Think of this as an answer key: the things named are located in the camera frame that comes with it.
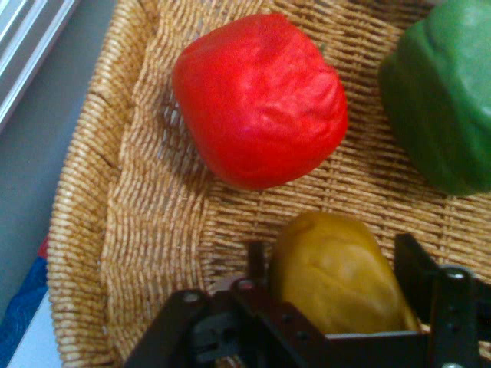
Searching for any blue foam floor mat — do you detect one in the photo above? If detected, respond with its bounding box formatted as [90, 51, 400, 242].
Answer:
[0, 255, 50, 368]

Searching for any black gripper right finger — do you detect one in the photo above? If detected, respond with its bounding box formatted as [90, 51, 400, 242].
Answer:
[394, 233, 491, 368]

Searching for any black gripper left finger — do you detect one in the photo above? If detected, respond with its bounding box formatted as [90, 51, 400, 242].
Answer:
[124, 241, 331, 368]

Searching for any red toy bell pepper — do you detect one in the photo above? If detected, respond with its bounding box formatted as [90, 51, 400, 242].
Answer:
[171, 13, 349, 191]

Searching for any yellow toy bell pepper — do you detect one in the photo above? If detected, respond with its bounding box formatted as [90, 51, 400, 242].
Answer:
[268, 211, 421, 335]

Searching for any green toy bell pepper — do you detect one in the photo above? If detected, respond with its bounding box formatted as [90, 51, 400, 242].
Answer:
[378, 0, 491, 196]

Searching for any woven wicker basket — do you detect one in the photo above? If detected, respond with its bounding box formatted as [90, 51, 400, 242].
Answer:
[46, 0, 491, 368]

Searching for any white window frame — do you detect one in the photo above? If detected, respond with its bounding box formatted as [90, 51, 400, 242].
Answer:
[0, 0, 82, 133]

